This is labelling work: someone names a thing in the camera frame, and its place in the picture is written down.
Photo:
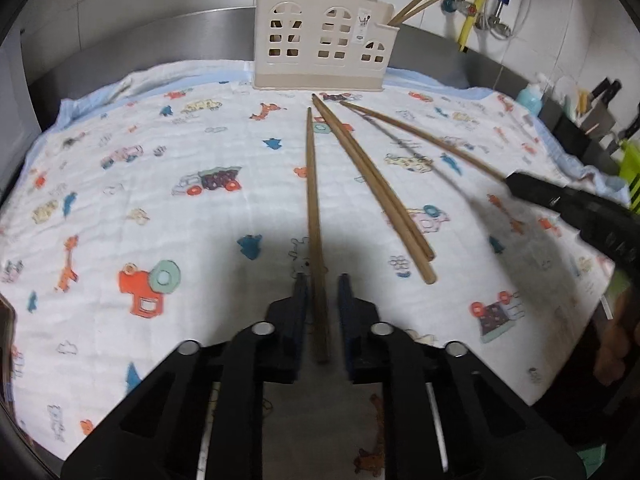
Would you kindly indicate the person's right hand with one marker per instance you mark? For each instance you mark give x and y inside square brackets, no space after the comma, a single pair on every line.
[615,350]

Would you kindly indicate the cream plastic chopstick holder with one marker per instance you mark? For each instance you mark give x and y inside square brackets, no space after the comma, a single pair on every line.
[310,67]

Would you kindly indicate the metal valve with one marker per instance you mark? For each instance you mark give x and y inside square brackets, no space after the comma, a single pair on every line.
[460,6]
[492,22]

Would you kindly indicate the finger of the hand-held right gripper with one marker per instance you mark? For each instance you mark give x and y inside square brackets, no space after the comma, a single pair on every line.
[545,192]

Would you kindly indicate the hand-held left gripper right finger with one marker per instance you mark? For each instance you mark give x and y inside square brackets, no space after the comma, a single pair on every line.
[345,310]

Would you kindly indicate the yellow pipe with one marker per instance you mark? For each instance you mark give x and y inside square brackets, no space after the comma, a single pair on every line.
[480,0]

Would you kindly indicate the black utensil container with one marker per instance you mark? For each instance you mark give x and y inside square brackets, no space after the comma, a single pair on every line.
[582,135]

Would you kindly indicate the green dish rack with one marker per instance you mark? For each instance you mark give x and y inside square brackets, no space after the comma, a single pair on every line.
[631,170]

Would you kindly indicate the teal bottle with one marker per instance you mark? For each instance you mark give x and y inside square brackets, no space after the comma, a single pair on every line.
[531,97]

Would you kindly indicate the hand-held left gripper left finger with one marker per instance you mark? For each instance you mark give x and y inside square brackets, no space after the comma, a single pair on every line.
[300,305]

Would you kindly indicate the printed white cloth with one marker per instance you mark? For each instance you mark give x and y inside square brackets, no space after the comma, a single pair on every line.
[150,160]

